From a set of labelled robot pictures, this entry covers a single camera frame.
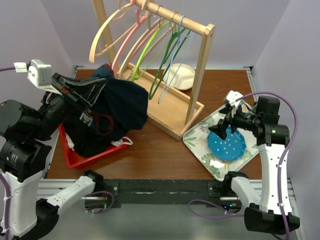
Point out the blue dotted plate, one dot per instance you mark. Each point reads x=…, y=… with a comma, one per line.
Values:
x=230, y=149

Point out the red plastic bin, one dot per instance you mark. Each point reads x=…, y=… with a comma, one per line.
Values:
x=75, y=161

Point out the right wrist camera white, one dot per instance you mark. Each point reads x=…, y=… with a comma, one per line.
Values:
x=231, y=100

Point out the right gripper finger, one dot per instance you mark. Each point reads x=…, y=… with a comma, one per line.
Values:
x=233, y=129
x=220, y=129

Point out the light blue wire hanger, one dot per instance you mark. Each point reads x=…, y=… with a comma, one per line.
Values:
x=180, y=42

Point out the beige plastic hanger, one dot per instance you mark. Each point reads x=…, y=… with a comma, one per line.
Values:
x=141, y=42

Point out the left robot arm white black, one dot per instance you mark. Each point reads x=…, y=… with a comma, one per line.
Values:
x=24, y=153

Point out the navy tank top red trim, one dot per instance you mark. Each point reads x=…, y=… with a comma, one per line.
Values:
x=121, y=106

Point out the white divided dish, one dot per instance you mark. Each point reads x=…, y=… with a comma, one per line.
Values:
x=183, y=76

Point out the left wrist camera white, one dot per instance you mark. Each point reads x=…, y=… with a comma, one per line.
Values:
x=38, y=73

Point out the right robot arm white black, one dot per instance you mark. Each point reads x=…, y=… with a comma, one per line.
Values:
x=269, y=212

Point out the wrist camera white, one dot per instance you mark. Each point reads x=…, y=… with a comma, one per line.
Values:
x=231, y=100
x=38, y=73

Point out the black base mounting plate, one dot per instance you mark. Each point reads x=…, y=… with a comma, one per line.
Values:
x=163, y=192

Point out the dark green hanger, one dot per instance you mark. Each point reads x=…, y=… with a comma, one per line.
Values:
x=174, y=45

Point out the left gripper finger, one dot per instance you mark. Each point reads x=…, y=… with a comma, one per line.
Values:
x=82, y=91
x=83, y=113

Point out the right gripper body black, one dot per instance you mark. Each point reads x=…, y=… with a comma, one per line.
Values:
x=245, y=120

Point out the pink plastic hanger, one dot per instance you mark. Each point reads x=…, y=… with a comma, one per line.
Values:
x=140, y=20

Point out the wooden hanger rack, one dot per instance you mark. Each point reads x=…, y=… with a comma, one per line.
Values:
x=178, y=111

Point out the lime green hanger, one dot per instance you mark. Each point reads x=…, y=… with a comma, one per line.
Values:
x=149, y=46

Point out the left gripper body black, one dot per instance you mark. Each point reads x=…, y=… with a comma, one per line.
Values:
x=70, y=101

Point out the black garment in bin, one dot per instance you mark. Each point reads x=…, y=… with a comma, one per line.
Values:
x=89, y=141

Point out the natural wooden hanger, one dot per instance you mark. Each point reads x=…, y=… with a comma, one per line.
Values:
x=102, y=42

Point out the white garment in bin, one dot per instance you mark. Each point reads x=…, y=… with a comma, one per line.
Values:
x=124, y=141

